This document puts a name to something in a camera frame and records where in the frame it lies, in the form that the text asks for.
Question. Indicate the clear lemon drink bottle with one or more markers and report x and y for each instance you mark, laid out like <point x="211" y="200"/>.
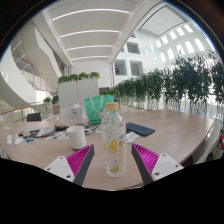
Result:
<point x="113" y="146"/>

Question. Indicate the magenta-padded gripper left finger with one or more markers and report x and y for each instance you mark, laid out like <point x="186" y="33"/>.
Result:
<point x="79" y="161"/>

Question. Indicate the small potted plant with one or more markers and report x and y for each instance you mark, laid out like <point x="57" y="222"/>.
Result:
<point x="55" y="101"/>

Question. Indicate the white mug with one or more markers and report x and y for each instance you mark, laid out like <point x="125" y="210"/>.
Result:
<point x="76" y="137"/>

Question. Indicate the white open notebook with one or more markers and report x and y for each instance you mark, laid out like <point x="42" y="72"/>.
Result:
<point x="46" y="130"/>

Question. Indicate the clear tumbler with white lid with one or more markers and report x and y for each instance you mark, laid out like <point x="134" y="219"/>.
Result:
<point x="76" y="115"/>

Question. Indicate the colourful sticker sheet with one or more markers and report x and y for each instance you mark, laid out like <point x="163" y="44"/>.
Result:
<point x="58" y="136"/>

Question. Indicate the green tote bag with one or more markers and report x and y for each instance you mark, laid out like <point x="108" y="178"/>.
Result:
<point x="93" y="108"/>

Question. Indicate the white partition with green plants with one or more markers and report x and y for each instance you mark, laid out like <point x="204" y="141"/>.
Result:
<point x="78" y="91"/>

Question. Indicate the black chair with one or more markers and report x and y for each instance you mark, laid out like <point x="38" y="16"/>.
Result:
<point x="34" y="117"/>

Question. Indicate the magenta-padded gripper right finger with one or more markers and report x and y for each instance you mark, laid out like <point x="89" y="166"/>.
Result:
<point x="146" y="160"/>

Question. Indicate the ceiling light strips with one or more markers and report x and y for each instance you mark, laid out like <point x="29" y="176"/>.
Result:
<point x="90" y="32"/>

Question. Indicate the dark blue keyboard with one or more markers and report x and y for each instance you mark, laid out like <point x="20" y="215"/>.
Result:
<point x="140" y="129"/>

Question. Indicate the row of potted trees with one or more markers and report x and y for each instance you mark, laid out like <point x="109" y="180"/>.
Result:
<point x="186" y="80"/>

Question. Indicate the black flat device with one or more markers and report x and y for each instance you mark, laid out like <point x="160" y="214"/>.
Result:
<point x="62" y="127"/>

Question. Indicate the small white card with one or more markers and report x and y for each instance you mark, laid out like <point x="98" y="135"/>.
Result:
<point x="132" y="137"/>

